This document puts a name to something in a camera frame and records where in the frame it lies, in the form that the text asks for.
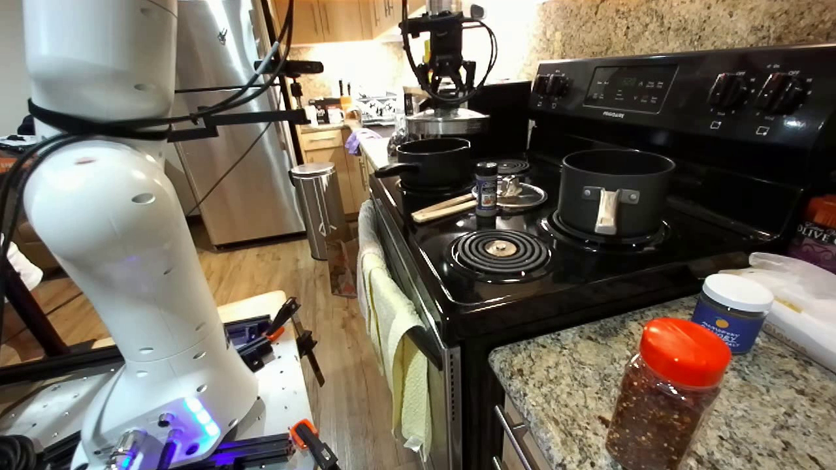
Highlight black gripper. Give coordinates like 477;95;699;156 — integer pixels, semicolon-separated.
419;10;477;112

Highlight glass pot lid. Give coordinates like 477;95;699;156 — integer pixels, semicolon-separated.
403;92;493;142

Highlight steel cooking pot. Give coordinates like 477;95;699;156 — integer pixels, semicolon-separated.
493;156;550;216

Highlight black cooking pot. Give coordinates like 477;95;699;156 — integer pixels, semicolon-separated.
554;147;678;241

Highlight black electric stove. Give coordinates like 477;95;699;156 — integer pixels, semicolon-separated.
362;45;836;470

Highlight blue jar white lid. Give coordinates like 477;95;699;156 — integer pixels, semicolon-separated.
692;272;776;357

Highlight pepper flakes jar orange lid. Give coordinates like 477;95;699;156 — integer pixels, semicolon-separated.
604;316;733;470

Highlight white patterned container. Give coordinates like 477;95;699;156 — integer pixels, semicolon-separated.
355;90;404;130

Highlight small dark spice bottle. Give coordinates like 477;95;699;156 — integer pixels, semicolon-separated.
472;159;501;220

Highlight wooden slotted spatula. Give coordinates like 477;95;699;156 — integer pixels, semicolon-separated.
407;190;483;227

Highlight wooden base cabinet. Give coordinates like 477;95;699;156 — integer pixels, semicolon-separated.
297;124;373;229

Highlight black tripod stand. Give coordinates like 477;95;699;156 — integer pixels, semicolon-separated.
257;0;326;167

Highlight stainless steel trash can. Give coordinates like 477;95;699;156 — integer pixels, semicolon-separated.
288;161;339;263

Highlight bare coil burner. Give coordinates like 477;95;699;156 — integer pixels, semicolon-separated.
446;227;556;282

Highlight stainless steel refrigerator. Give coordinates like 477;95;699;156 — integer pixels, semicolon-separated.
170;0;309;248

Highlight cream dish towel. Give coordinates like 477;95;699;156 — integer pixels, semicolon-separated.
353;198;438;460

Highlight black bar clamp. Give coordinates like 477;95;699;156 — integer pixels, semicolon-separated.
293;319;328;390

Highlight black clamp orange tip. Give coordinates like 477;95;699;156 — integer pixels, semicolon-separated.
233;296;304;361

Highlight white perforated base board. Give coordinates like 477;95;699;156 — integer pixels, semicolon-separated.
212;287;318;470

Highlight red food package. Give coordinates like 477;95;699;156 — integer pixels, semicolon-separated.
789;194;836;275

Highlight white plastic bag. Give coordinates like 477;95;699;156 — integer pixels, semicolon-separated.
722;248;836;374

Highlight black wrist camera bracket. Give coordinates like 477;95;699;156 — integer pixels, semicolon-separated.
399;6;486;41

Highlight wooden wall cabinet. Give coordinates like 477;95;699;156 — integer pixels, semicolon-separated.
268;0;430;47

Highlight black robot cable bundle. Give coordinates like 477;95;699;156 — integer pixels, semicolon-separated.
0;0;304;263

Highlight counter cabinet with drawer handle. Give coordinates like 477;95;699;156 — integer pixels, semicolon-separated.
486;381;558;470

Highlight clamp with orange handle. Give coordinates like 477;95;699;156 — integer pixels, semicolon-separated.
288;416;345;470

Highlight black metal stand frame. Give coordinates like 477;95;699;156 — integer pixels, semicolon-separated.
0;250;126;386

